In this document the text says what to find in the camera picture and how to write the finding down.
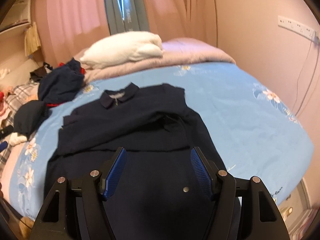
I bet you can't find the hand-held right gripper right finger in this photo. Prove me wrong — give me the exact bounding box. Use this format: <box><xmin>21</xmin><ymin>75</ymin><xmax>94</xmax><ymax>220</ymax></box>
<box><xmin>190</xmin><ymin>146</ymin><xmax>287</xmax><ymax>240</ymax></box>

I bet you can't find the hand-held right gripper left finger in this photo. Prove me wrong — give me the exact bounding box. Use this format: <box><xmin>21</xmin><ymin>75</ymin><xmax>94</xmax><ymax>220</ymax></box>
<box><xmin>31</xmin><ymin>147</ymin><xmax>128</xmax><ymax>240</ymax></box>

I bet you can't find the navy collared jacket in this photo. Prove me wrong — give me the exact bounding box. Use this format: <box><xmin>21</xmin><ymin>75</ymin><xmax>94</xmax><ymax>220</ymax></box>
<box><xmin>44</xmin><ymin>83</ymin><xmax>242</xmax><ymax>240</ymax></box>

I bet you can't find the navy clothes pile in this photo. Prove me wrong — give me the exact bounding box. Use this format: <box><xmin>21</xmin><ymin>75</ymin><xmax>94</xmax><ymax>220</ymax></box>
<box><xmin>37</xmin><ymin>57</ymin><xmax>85</xmax><ymax>104</ymax></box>

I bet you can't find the cream garment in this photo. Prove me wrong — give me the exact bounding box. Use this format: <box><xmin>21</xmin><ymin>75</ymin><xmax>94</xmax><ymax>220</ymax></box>
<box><xmin>9</xmin><ymin>131</ymin><xmax>28</xmax><ymax>145</ymax></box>

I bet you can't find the pink fitted sheet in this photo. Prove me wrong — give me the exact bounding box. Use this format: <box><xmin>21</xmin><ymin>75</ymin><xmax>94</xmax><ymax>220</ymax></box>
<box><xmin>0</xmin><ymin>145</ymin><xmax>28</xmax><ymax>200</ymax></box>

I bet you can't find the folded navy garment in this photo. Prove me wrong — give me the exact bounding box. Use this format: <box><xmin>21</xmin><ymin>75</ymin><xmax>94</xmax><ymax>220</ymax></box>
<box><xmin>14</xmin><ymin>100</ymin><xmax>49</xmax><ymax>140</ymax></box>

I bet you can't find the grey plaid quilt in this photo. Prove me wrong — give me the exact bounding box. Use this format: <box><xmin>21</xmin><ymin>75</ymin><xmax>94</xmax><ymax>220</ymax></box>
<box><xmin>5</xmin><ymin>84</ymin><xmax>40</xmax><ymax>128</ymax></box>

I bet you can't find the blue floral bedsheet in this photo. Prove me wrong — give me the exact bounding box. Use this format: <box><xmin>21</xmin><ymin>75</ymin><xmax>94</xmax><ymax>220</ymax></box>
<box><xmin>9</xmin><ymin>62</ymin><xmax>314</xmax><ymax>222</ymax></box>

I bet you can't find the beige headboard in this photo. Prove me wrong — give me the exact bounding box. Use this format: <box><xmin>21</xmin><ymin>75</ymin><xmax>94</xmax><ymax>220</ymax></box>
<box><xmin>0</xmin><ymin>59</ymin><xmax>38</xmax><ymax>85</ymax></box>

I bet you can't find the black garment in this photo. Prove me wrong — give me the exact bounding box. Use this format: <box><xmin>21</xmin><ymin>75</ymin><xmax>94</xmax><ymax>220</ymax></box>
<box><xmin>30</xmin><ymin>62</ymin><xmax>54</xmax><ymax>82</ymax></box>

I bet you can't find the yellow fringed hanging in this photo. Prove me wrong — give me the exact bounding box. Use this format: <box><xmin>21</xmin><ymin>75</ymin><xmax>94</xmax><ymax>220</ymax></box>
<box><xmin>24</xmin><ymin>22</ymin><xmax>42</xmax><ymax>57</ymax></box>

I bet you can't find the lilac quilt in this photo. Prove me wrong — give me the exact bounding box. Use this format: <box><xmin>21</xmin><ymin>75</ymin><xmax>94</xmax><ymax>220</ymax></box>
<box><xmin>82</xmin><ymin>37</ymin><xmax>237</xmax><ymax>84</ymax></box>

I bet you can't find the white pillow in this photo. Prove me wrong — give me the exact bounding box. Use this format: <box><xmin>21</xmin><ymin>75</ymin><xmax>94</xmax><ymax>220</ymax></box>
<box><xmin>79</xmin><ymin>31</ymin><xmax>164</xmax><ymax>69</ymax></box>

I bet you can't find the pink curtain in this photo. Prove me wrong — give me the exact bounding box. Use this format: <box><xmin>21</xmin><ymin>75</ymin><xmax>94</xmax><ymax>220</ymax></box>
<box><xmin>32</xmin><ymin>0</ymin><xmax>110</xmax><ymax>60</ymax></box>
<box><xmin>140</xmin><ymin>0</ymin><xmax>218</xmax><ymax>50</ymax></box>

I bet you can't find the grey-blue lettered curtain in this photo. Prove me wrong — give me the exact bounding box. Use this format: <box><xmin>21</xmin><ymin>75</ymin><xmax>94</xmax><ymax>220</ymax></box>
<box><xmin>102</xmin><ymin>0</ymin><xmax>150</xmax><ymax>37</ymax></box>

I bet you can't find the white power strip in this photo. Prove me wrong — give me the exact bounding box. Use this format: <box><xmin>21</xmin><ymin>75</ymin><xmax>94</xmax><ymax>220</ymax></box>
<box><xmin>278</xmin><ymin>15</ymin><xmax>317</xmax><ymax>40</ymax></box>

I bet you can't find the white wall shelf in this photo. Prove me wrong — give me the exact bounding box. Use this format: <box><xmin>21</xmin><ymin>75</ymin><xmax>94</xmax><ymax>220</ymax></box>
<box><xmin>0</xmin><ymin>0</ymin><xmax>34</xmax><ymax>34</ymax></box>

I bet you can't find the white cable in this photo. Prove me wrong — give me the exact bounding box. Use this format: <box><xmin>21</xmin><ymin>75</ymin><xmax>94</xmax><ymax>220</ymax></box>
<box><xmin>294</xmin><ymin>36</ymin><xmax>320</xmax><ymax>115</ymax></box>

